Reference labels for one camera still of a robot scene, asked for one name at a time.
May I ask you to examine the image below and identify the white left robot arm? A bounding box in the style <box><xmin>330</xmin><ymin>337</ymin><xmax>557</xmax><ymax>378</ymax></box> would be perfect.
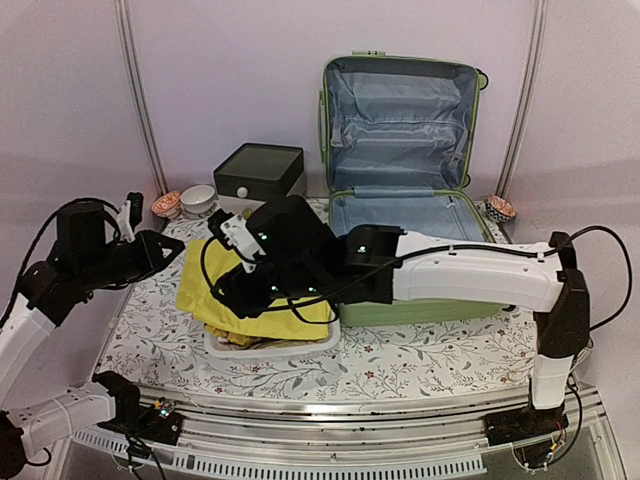
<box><xmin>1</xmin><ymin>192</ymin><xmax>185</xmax><ymax>479</ymax></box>

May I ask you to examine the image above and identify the aluminium front rail frame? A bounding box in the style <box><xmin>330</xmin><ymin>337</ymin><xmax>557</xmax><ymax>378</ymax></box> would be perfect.
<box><xmin>40</xmin><ymin>380</ymin><xmax>621</xmax><ymax>480</ymax></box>

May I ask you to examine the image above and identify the green hard-shell suitcase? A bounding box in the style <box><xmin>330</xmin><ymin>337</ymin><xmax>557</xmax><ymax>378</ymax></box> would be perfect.
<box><xmin>318</xmin><ymin>50</ymin><xmax>521</xmax><ymax>329</ymax></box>

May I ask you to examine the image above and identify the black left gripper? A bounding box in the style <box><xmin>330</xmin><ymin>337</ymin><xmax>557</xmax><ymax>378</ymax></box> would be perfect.
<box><xmin>81</xmin><ymin>228</ymin><xmax>187</xmax><ymax>290</ymax></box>

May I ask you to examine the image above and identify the floral white tablecloth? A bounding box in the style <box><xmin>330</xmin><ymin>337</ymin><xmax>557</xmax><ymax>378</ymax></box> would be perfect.
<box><xmin>95</xmin><ymin>197</ymin><xmax>561</xmax><ymax>404</ymax></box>

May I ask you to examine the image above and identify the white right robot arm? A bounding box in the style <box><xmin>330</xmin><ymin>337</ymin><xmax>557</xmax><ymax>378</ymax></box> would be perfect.
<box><xmin>208</xmin><ymin>195</ymin><xmax>590</xmax><ymax>445</ymax></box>

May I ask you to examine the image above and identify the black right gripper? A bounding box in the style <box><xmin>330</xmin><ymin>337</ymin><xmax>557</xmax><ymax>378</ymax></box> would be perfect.
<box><xmin>211</xmin><ymin>258</ymin><xmax>324</xmax><ymax>318</ymax></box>

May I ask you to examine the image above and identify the drawer cabinet with dark top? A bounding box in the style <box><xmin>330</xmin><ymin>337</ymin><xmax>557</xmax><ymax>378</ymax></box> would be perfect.
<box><xmin>213</xmin><ymin>143</ymin><xmax>307</xmax><ymax>214</ymax></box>

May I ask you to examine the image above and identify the small white bowl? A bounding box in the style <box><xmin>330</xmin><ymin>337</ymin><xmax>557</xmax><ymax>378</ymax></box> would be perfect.
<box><xmin>180</xmin><ymin>184</ymin><xmax>217</xmax><ymax>215</ymax></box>

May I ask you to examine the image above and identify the white plastic mesh basket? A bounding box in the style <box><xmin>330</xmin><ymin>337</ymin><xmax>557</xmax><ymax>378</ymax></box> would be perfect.
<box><xmin>193</xmin><ymin>301</ymin><xmax>340</xmax><ymax>361</ymax></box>

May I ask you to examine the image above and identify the plain yellow garment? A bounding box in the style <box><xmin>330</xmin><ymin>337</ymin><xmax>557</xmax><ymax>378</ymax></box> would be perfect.
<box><xmin>175</xmin><ymin>238</ymin><xmax>336</xmax><ymax>343</ymax></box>

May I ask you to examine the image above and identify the yellow plaid garment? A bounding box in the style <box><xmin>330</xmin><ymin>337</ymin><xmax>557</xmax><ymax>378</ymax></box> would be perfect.
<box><xmin>204</xmin><ymin>324</ymin><xmax>287</xmax><ymax>352</ymax></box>

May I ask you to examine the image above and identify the red patterned small bowl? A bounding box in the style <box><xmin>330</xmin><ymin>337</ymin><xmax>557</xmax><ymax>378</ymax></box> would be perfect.
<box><xmin>151</xmin><ymin>191</ymin><xmax>181</xmax><ymax>219</ymax></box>

